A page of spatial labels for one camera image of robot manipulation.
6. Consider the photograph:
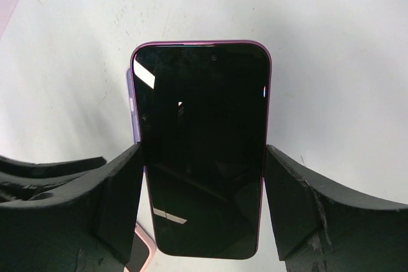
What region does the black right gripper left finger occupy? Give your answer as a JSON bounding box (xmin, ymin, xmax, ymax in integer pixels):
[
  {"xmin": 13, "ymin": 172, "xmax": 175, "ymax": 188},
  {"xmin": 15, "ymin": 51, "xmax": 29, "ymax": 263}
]
[{"xmin": 1, "ymin": 144, "xmax": 143, "ymax": 271}]

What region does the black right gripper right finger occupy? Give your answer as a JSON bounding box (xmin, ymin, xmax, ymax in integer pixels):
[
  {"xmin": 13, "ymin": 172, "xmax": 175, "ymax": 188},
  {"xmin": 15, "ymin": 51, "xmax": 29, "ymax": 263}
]
[{"xmin": 264, "ymin": 145, "xmax": 407, "ymax": 271}]

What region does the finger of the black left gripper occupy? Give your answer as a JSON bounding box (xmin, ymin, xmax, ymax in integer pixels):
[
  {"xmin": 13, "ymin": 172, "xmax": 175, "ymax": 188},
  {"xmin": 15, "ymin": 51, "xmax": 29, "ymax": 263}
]
[
  {"xmin": 1, "ymin": 170, "xmax": 90, "ymax": 203},
  {"xmin": 1, "ymin": 156, "xmax": 105, "ymax": 183}
]

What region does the pink silicone phone case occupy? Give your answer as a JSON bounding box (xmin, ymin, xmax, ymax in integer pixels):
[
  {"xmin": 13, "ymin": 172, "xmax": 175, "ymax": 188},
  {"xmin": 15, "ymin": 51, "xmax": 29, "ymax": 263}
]
[{"xmin": 124, "ymin": 223, "xmax": 156, "ymax": 272}]

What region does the lilac phone case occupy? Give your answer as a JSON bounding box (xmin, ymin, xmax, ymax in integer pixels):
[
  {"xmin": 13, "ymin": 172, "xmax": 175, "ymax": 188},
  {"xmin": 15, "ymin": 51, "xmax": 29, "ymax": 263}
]
[{"xmin": 126, "ymin": 67, "xmax": 140, "ymax": 143}]

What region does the black smartphone pink edge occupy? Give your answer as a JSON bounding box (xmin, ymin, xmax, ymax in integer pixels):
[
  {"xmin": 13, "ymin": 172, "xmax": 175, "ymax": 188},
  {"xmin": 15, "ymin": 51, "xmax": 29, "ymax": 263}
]
[{"xmin": 130, "ymin": 40, "xmax": 272, "ymax": 260}]

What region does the purple smartphone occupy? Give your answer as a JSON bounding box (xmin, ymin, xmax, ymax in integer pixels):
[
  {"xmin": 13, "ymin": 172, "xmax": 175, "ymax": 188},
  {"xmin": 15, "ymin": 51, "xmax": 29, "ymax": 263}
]
[{"xmin": 124, "ymin": 233, "xmax": 150, "ymax": 272}]

